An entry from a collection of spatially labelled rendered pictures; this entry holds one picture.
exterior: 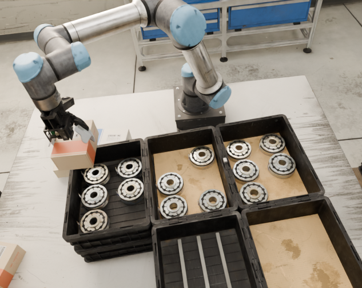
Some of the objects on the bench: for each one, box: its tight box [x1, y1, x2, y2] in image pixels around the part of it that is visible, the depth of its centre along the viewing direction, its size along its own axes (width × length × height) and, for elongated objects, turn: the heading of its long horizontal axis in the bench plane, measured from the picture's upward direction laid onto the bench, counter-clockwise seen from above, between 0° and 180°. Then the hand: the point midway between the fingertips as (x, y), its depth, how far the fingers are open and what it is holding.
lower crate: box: [74, 238, 153, 263], centre depth 129 cm, size 40×30×12 cm
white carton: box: [97, 129, 132, 145], centre depth 154 cm, size 20×12×9 cm, turn 90°
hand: (74, 142), depth 109 cm, fingers closed on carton, 14 cm apart
